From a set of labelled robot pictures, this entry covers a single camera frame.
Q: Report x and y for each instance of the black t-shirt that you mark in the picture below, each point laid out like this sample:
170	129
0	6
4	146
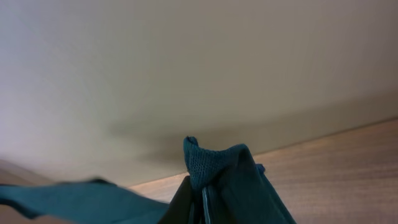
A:
221	187

